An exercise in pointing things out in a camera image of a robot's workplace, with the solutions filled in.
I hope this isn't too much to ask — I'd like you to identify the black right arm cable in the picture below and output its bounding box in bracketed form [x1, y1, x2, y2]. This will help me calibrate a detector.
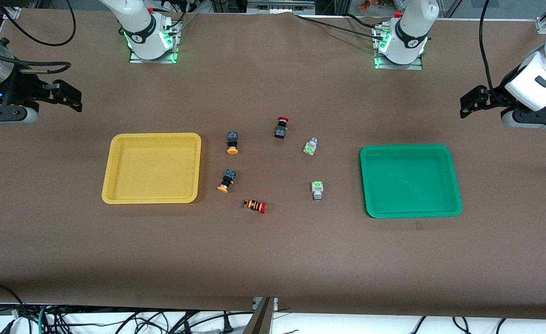
[0, 0, 77, 76]

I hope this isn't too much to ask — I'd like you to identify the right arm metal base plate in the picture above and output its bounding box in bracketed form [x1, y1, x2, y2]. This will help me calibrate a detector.
[128, 19, 181, 64]

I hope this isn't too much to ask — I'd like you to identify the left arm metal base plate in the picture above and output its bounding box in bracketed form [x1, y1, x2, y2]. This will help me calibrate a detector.
[372, 22, 424, 71]

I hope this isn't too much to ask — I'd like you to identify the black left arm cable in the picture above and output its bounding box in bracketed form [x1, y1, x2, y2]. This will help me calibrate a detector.
[479, 0, 507, 105]

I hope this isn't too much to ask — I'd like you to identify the red button orange striped body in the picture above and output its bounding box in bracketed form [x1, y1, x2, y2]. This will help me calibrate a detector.
[243, 199, 268, 214]

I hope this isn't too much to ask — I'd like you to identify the green floor cable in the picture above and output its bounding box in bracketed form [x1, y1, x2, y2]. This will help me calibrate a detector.
[38, 304, 53, 334]

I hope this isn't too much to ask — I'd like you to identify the dark table leg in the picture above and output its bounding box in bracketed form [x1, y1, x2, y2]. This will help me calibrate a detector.
[242, 297, 276, 334]

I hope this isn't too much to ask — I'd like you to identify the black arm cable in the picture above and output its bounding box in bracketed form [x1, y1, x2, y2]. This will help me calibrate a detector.
[479, 0, 507, 105]
[0, 0, 77, 76]

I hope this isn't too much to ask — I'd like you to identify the green plastic tray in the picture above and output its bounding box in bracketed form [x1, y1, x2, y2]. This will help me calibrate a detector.
[359, 144, 463, 219]

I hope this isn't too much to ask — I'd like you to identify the brown table mat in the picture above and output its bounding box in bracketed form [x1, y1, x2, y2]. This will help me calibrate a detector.
[0, 9, 546, 321]

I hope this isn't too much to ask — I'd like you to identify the black cable on mat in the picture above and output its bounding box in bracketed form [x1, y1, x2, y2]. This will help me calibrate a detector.
[293, 13, 385, 38]

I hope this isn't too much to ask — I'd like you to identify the grey metal bracket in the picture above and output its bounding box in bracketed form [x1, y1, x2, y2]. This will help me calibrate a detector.
[247, 0, 316, 15]

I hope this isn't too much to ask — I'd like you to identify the yellow plastic tray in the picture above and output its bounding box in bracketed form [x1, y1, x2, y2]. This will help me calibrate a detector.
[101, 133, 202, 205]

